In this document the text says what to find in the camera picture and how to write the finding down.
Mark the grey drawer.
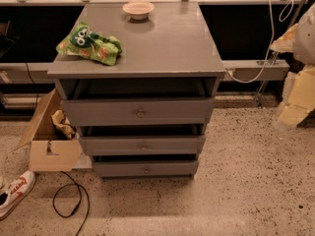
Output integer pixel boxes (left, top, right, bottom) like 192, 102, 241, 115
79, 136, 205, 155
62, 98, 214, 127
93, 160, 199, 178

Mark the white red sneaker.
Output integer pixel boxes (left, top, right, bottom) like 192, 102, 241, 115
0, 170, 35, 220

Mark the grey top drawer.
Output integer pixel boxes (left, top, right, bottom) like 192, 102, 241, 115
62, 98, 214, 127

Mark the grey bottom drawer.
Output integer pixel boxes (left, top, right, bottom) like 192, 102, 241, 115
93, 160, 199, 178

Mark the crumpled paper in box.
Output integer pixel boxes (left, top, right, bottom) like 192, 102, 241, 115
51, 110, 75, 140

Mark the white hanging cable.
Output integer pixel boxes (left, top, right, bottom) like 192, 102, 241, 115
225, 0, 295, 85

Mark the green chip bag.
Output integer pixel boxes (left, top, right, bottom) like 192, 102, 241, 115
56, 22, 122, 66

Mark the grey wall rail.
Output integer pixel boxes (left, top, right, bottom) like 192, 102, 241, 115
0, 59, 289, 85

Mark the metal stand pole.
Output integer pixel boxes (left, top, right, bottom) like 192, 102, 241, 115
253, 0, 315, 109

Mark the grey middle drawer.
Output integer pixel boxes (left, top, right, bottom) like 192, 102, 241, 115
79, 136, 205, 155

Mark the grey drawer cabinet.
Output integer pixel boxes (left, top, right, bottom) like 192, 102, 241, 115
48, 3, 224, 167

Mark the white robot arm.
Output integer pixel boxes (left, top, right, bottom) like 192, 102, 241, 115
271, 5, 315, 128

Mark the open cardboard box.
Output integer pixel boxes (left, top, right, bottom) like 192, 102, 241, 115
17, 89, 83, 172

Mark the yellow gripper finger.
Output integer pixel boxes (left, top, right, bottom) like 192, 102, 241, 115
271, 24, 298, 53
278, 65, 315, 127

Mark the black floor cable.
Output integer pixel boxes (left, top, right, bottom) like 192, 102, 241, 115
52, 171, 91, 236

